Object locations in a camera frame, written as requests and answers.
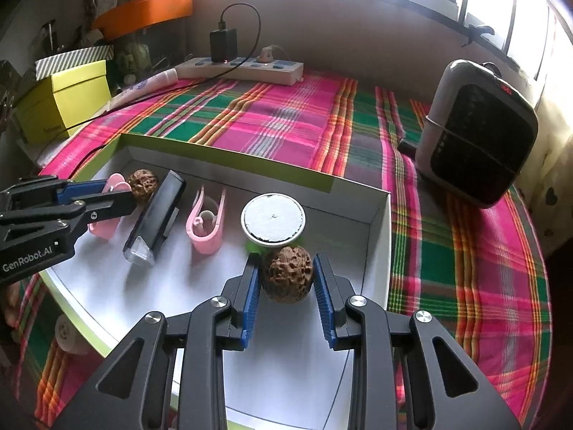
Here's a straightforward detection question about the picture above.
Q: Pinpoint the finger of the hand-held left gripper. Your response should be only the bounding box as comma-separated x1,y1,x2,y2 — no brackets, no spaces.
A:
0,177,111,209
0,189,137,243

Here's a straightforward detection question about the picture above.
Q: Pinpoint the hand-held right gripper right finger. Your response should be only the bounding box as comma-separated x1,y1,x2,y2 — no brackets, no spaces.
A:
312,252,522,430

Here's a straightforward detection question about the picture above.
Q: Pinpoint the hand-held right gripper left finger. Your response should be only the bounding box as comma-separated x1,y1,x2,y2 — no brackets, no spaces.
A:
50,253,263,430

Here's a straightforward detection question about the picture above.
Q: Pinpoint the pink clip-on mini fan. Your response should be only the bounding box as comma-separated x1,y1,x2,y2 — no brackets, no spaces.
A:
87,172,128,239
187,185,227,255

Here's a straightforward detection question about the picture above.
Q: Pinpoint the brown wrinkled walnut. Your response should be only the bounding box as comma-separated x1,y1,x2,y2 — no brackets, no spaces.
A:
262,246,314,303
126,169,155,199

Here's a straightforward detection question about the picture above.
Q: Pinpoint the black rectangular device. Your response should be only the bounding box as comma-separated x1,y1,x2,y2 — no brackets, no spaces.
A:
122,169,186,270

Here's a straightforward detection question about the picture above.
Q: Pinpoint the green and white cardboard box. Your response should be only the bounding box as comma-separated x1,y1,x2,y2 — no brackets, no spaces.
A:
38,132,392,430

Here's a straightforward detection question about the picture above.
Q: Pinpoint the green suction cup holder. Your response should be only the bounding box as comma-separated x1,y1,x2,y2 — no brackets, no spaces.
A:
240,193,308,256

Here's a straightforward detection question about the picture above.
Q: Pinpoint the person's left hand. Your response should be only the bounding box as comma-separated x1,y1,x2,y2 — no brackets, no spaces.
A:
0,284,21,330

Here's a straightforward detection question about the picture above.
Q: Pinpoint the white round cream jar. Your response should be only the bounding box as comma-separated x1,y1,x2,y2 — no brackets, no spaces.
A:
54,315,97,355

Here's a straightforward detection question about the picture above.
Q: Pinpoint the yellow cardboard box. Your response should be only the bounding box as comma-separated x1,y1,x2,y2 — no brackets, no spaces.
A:
15,60,112,144

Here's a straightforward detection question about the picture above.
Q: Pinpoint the white and purple cream tube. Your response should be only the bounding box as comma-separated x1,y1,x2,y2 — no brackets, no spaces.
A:
110,68,180,108

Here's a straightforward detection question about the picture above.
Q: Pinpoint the striped gift box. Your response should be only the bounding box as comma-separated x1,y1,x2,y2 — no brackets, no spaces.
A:
35,45,115,79

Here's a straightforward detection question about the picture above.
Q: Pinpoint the pale green jar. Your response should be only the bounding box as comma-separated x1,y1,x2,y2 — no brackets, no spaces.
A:
115,42,150,83

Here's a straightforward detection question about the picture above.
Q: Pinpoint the pink plaid tablecloth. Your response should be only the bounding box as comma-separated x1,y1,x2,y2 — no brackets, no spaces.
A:
13,67,553,430

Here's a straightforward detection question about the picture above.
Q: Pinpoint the orange tray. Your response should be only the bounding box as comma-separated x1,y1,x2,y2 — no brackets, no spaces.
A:
92,0,194,41

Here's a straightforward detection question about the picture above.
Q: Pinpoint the black charger adapter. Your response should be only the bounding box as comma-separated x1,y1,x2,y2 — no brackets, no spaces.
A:
210,28,239,63

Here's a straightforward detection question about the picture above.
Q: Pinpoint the white power strip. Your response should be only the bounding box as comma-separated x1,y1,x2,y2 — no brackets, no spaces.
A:
174,57,304,86

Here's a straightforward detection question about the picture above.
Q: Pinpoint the white plug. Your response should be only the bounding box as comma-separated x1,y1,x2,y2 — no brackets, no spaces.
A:
257,45,287,64

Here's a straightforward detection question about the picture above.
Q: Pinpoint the grey space heater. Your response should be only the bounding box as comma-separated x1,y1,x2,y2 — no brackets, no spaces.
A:
414,59,539,209

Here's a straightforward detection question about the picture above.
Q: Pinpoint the cream heart print curtain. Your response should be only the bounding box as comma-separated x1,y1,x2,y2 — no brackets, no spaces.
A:
533,99,573,252

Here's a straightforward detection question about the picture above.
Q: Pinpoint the black window latch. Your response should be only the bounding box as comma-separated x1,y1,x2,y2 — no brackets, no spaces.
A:
463,24,495,48

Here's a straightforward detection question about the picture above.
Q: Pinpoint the black charging cable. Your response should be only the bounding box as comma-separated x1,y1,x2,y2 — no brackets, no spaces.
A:
58,4,261,157

